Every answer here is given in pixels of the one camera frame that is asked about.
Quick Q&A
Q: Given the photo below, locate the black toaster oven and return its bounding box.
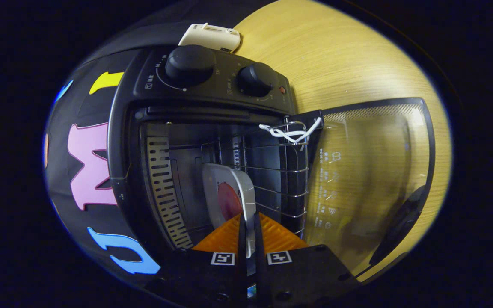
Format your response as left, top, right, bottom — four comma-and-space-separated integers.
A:
107, 45, 436, 283

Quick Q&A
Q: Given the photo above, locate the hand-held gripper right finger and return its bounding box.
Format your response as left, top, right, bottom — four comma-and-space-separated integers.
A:
253, 212, 360, 308

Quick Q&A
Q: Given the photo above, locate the white pop-up toaster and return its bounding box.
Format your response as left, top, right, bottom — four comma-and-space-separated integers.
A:
178, 23, 241, 53

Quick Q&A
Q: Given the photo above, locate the pink round food slice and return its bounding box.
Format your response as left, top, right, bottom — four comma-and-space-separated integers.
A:
217, 182, 244, 222

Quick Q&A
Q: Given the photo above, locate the white string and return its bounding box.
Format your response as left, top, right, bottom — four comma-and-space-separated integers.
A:
258, 117, 323, 145

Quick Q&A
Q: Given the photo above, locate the white square plate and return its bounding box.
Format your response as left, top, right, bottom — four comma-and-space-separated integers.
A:
202, 163, 257, 258

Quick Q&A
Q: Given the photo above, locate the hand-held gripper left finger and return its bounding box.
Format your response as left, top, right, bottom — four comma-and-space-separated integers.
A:
144, 213, 248, 308

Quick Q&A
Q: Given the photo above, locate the metal wire oven rack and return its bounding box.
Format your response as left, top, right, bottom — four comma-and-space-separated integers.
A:
201, 121, 310, 236

